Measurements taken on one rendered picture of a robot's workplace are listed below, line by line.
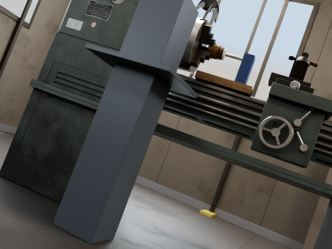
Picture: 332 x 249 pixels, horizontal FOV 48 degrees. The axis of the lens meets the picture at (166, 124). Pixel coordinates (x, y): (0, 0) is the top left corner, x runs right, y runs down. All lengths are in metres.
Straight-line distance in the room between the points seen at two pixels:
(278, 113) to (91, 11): 1.15
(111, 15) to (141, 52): 0.59
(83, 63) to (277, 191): 2.54
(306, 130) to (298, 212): 2.21
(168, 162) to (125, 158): 2.69
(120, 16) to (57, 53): 0.41
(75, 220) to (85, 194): 0.11
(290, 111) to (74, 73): 1.14
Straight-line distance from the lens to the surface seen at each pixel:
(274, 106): 1.85
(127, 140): 1.53
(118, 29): 2.11
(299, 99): 1.82
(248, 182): 4.01
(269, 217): 4.00
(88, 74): 2.08
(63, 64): 2.17
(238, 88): 1.95
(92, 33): 2.16
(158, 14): 1.65
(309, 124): 1.85
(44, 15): 4.88
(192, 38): 2.09
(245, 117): 1.94
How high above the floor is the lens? 0.45
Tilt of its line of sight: 4 degrees up
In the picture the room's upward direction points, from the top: 21 degrees clockwise
